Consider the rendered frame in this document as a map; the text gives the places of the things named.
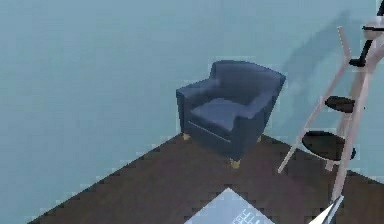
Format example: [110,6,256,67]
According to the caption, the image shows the pale wooden stand black trays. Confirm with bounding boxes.
[276,0,384,204]

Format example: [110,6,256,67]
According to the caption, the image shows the dark blue armchair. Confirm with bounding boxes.
[175,59,287,170]

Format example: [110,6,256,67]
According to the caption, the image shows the gray and black laptop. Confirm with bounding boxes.
[183,187,345,224]

